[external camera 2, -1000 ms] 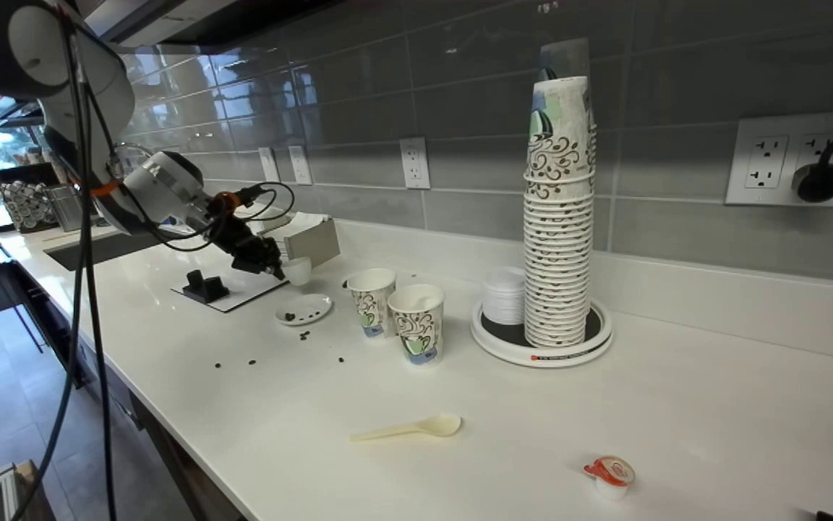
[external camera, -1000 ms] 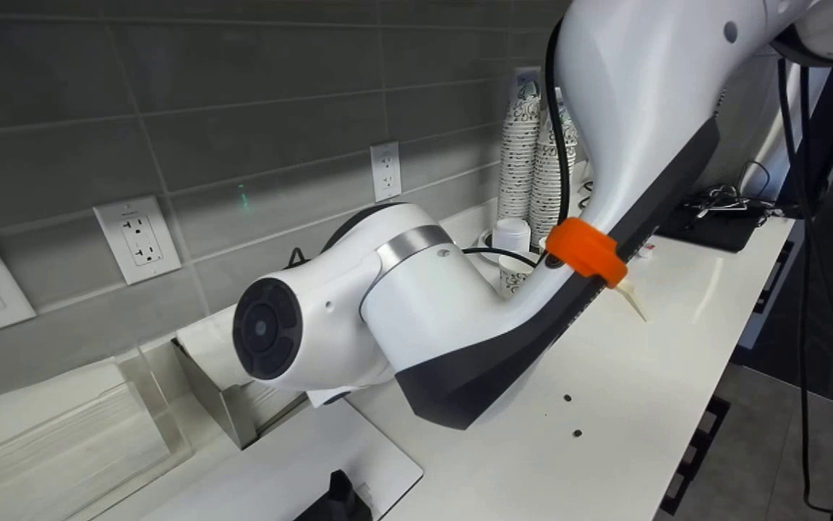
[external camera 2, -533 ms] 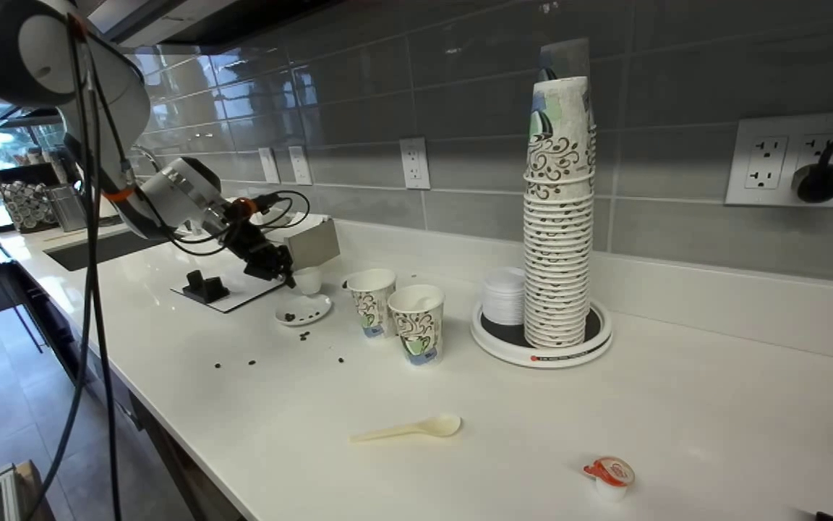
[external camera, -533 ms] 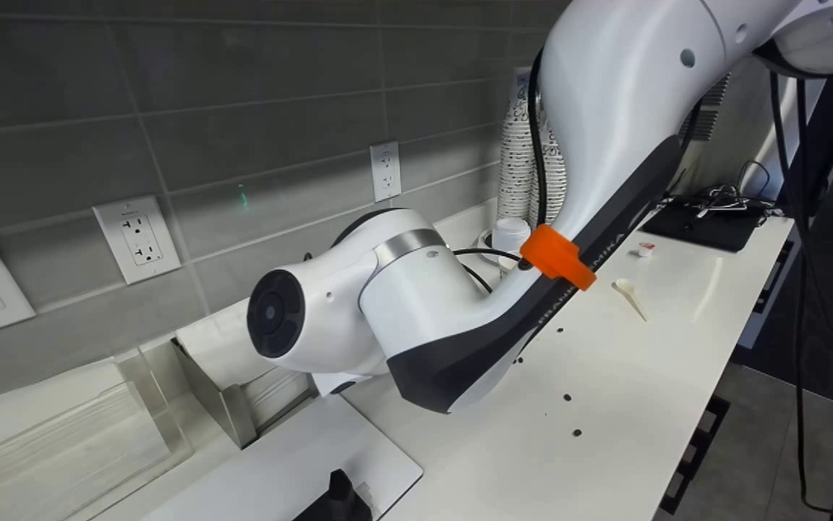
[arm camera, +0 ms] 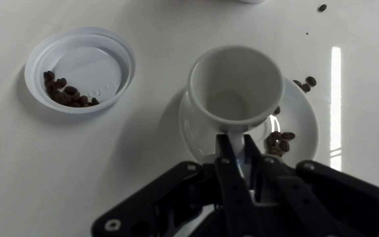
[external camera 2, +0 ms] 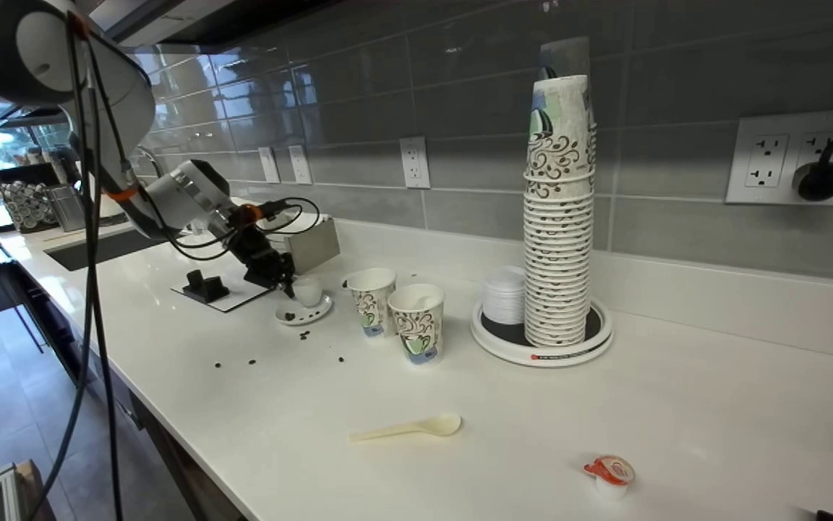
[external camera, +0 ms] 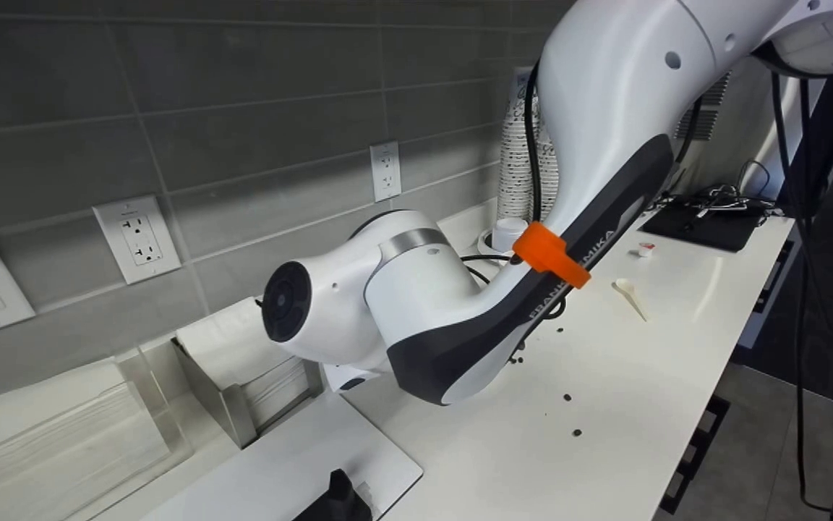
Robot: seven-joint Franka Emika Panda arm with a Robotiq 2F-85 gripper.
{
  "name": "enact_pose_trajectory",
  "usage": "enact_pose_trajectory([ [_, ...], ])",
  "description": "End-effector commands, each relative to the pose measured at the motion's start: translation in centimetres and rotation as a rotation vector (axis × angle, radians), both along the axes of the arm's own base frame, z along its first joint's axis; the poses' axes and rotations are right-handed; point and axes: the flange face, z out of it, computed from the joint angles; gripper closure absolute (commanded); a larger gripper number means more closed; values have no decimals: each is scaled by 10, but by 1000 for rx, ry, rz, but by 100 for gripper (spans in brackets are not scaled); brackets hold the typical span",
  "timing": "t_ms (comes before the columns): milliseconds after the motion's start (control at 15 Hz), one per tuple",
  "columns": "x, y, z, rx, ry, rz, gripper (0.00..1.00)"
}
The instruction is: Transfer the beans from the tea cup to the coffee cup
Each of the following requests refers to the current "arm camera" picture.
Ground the white ceramic tea cup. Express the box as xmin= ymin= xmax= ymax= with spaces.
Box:
xmin=187 ymin=45 xmax=286 ymax=177

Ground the coffee bean pile in lid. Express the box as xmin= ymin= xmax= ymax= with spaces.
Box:
xmin=43 ymin=70 xmax=102 ymax=109

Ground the coffee bean pile on saucer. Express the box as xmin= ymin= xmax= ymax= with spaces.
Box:
xmin=265 ymin=131 xmax=298 ymax=159

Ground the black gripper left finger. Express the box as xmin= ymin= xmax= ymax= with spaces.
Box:
xmin=90 ymin=134 xmax=262 ymax=237

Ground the white ceramic saucer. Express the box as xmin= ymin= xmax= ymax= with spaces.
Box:
xmin=178 ymin=77 xmax=320 ymax=169

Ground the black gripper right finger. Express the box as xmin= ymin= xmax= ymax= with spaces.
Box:
xmin=243 ymin=134 xmax=379 ymax=237

